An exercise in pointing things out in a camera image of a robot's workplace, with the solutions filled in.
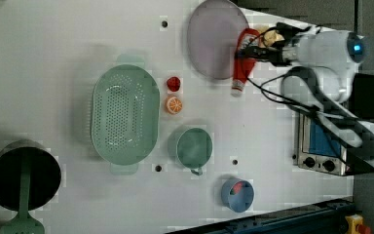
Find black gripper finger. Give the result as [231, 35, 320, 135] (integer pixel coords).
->
[276, 22, 292, 32]
[235, 47, 268, 60]

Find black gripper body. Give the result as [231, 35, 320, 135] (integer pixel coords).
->
[267, 25, 305, 66]

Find red plush ketchup bottle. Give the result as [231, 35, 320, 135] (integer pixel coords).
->
[231, 28, 259, 98]

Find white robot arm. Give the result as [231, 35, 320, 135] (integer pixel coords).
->
[234, 22, 374, 174]

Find lavender round plate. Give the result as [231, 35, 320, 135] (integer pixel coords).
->
[187, 0, 248, 80]

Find yellow plush pasta toy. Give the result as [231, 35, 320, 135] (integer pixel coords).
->
[256, 25, 284, 48]

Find red plush strawberry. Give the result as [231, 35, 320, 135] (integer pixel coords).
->
[167, 76, 181, 92]

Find orange slice toy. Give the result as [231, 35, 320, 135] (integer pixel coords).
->
[166, 96, 183, 114]

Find silver toaster oven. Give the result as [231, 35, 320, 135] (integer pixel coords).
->
[296, 73, 374, 177]

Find red toy inside blue cup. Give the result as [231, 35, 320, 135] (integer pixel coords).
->
[230, 181, 243, 195]

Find blue cup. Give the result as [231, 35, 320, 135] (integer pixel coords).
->
[221, 177, 254, 213]

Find green oval colander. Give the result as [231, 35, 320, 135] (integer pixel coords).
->
[91, 54, 160, 176]

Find black metal pot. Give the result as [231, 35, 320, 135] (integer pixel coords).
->
[0, 139, 61, 211]

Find green slotted spatula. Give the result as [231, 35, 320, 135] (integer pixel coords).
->
[0, 155, 45, 234]

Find green cup with handle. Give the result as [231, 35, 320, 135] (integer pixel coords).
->
[175, 128, 213, 176]

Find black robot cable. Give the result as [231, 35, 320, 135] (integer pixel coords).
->
[237, 27, 374, 174]

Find blue metal rail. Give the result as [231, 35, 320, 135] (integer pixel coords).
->
[166, 199, 356, 234]

